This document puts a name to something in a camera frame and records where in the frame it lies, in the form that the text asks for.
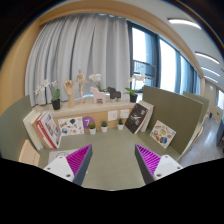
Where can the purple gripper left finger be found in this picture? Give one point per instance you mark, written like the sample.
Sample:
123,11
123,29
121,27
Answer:
72,167

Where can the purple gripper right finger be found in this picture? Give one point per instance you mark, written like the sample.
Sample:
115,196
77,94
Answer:
153,166

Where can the colourful sticker card right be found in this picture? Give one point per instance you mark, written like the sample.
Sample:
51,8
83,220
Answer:
162,134

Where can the white book behind black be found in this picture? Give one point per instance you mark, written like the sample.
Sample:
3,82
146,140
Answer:
150,109

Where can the sticker sheet card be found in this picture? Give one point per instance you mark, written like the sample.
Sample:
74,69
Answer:
71,126

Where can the small potted plant left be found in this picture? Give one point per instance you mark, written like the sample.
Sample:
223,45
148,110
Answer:
92,128

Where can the small potted plant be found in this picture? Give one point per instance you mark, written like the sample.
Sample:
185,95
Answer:
120,124
92,128
104,126

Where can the red white book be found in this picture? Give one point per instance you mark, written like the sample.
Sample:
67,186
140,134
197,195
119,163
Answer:
48,130

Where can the purple round number sign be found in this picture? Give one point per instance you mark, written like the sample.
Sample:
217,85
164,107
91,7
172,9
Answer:
87,120

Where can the small potted plant right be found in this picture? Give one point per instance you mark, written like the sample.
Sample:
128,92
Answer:
120,124

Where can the small potted plant middle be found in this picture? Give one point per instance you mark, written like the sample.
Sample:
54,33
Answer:
104,126

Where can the wooden board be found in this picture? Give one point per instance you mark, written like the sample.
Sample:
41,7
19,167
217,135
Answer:
28,154

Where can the wooden shelf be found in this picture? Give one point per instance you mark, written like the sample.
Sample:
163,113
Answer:
98,111

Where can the green desk partition right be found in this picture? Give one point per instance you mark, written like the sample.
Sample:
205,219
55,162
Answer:
184,114

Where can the green desk partition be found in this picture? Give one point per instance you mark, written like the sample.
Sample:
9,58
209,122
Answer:
184,114
13,133

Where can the white orchid in black pot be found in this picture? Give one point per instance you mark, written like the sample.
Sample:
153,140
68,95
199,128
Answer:
55,93

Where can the white leaning book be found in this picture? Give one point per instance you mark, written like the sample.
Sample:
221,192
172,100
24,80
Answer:
30,130

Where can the pink wooden horse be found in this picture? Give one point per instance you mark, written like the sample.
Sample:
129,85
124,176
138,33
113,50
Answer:
97,95

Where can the green desk partition left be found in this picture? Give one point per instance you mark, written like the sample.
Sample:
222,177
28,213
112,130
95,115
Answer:
13,133

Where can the dark wooden horse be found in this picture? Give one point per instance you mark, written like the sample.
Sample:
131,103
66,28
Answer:
114,93

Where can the wooden hand model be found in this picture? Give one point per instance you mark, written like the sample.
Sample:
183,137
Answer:
69,89

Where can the white orchid right pot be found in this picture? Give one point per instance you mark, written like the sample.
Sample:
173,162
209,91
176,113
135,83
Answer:
137,81

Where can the wooden mannequin figure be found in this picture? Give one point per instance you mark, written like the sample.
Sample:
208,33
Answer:
80,79

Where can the white orchid behind horse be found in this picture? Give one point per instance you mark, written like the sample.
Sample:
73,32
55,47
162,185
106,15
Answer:
96,78

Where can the grey curtain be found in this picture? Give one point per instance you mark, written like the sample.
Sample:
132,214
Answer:
82,43

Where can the white wall socket right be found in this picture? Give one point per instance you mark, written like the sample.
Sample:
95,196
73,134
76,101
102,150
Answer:
124,113

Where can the white wall socket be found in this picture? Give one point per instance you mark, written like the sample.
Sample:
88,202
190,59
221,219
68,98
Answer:
112,115
124,113

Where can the white wall socket left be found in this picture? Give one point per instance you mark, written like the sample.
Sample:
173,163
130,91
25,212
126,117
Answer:
112,115

